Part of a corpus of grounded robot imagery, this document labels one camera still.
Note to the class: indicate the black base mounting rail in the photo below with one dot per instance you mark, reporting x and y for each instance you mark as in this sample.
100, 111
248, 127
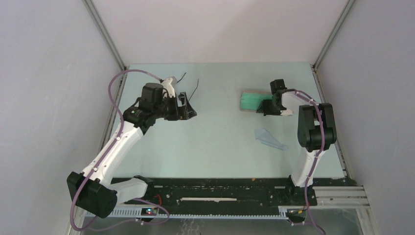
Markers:
227, 196

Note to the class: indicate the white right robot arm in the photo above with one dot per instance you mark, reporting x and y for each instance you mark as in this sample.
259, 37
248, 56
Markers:
316, 130

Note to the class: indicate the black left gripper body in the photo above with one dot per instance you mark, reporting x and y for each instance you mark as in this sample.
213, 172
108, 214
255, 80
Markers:
171, 111

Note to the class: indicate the left aluminium frame post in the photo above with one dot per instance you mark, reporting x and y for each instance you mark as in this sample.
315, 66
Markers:
102, 29

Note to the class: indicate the light blue cleaning cloth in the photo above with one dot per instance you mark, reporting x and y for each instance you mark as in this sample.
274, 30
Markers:
266, 138

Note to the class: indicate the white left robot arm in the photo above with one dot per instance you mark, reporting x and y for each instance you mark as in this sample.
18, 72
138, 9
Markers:
93, 189

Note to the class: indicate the right aluminium frame post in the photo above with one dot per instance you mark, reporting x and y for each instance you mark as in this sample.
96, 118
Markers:
334, 32

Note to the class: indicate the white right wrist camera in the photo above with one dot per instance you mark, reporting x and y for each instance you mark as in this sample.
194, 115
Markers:
286, 112

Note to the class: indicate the aluminium frame post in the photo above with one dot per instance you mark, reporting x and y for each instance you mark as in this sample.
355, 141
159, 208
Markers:
102, 29
334, 32

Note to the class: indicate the black round sunglasses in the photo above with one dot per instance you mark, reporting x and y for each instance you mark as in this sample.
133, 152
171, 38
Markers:
188, 84

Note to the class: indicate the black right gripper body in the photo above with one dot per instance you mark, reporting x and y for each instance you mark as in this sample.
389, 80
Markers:
269, 108

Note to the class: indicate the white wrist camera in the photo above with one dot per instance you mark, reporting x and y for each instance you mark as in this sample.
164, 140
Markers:
286, 112
169, 84

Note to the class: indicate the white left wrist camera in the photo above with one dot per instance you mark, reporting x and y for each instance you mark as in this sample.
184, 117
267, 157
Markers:
169, 84

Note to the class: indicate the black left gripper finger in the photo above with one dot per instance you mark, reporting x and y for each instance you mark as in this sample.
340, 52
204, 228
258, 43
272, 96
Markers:
185, 102
186, 114

